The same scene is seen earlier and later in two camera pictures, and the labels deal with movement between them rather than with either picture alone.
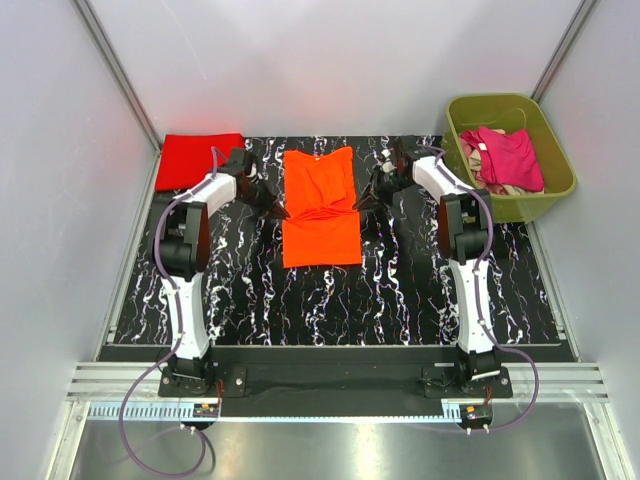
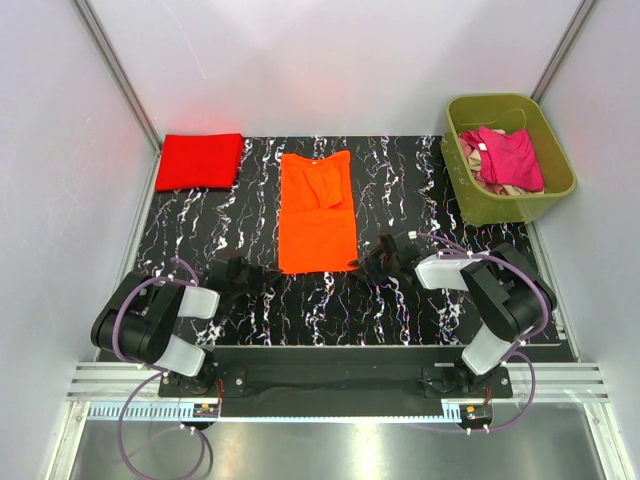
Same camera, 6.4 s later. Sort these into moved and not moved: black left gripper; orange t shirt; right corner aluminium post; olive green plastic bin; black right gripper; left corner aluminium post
Moved: black right gripper; black left gripper
Not moved: olive green plastic bin; right corner aluminium post; orange t shirt; left corner aluminium post
